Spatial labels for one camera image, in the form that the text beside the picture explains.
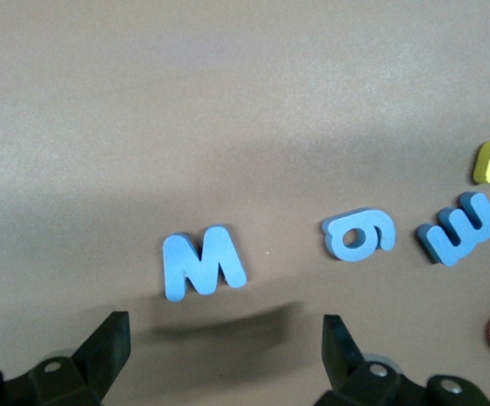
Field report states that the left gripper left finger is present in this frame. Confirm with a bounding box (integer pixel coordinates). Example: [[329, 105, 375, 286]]
[[0, 311, 131, 406]]

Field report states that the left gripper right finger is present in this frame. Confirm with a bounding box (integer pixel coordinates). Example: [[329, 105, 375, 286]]
[[316, 315, 490, 406]]

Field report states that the blue foam letter M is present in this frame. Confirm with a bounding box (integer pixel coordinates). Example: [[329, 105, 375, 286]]
[[416, 191, 490, 267], [162, 224, 248, 303]]

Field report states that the blue foam letter g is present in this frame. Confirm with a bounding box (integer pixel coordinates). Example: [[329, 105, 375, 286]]
[[322, 206, 397, 263]]

